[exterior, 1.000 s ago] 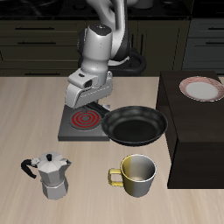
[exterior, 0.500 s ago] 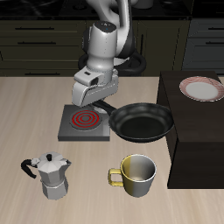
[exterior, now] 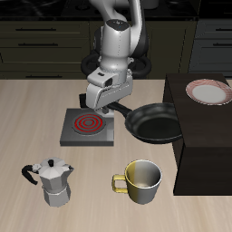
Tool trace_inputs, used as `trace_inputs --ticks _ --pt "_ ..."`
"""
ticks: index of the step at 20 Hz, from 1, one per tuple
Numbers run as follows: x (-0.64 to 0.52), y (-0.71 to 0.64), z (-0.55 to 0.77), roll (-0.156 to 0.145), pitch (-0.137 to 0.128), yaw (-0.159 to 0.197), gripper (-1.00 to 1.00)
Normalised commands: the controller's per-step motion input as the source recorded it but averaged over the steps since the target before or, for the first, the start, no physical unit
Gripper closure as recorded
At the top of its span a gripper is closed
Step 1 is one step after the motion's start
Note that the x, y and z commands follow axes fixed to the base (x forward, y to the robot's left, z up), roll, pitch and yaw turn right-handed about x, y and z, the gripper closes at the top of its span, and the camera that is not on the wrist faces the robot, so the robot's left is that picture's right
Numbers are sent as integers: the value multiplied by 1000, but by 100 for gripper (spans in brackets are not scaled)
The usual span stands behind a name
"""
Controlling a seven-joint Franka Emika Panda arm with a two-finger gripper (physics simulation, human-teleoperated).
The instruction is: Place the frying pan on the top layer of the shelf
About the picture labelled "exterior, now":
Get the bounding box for black kitchen countertop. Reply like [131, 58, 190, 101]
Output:
[0, 0, 201, 22]

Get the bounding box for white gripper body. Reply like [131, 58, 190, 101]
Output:
[85, 74, 134, 111]

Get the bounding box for silver moka pot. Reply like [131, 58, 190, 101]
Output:
[21, 156, 75, 208]

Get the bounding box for black frying pan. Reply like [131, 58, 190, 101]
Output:
[107, 101, 184, 145]

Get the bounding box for flat black base plate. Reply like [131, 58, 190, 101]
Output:
[80, 53, 152, 78]

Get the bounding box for white plate with red rim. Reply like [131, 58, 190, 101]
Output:
[185, 78, 232, 106]

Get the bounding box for dark kitchen cupboards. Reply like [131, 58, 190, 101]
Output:
[0, 18, 198, 81]

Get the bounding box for dark wooden cabinet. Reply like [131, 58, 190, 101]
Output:
[162, 72, 232, 197]

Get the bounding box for dark grey stove plate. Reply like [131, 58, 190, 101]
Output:
[59, 108, 116, 148]

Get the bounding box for yellow and silver mug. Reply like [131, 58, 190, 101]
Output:
[111, 159, 163, 206]

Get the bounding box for grey kitchen drawer unit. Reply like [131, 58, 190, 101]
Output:
[188, 18, 232, 73]

